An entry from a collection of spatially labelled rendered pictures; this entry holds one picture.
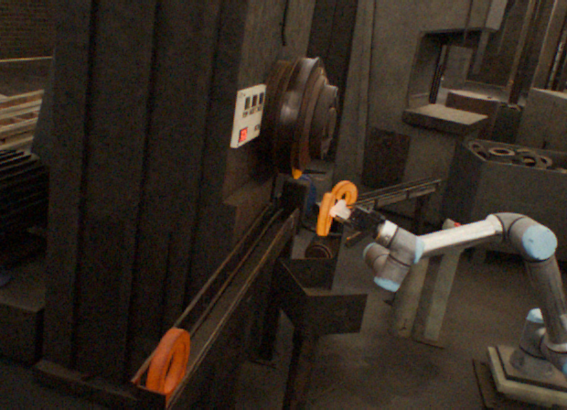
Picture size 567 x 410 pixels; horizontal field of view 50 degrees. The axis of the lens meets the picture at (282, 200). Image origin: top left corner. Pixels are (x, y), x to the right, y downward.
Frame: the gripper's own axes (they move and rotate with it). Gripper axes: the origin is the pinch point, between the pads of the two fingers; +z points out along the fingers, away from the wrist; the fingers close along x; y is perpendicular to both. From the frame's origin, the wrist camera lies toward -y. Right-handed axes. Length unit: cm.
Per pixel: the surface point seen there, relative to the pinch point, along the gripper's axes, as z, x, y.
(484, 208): -89, -214, -23
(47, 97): 145, -47, -34
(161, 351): 16, 94, -16
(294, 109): 26.6, 0.7, 27.4
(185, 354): 13, 82, -23
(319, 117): 18.1, -7.4, 27.1
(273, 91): 36.6, -3.8, 28.6
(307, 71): 29.1, -7.7, 39.8
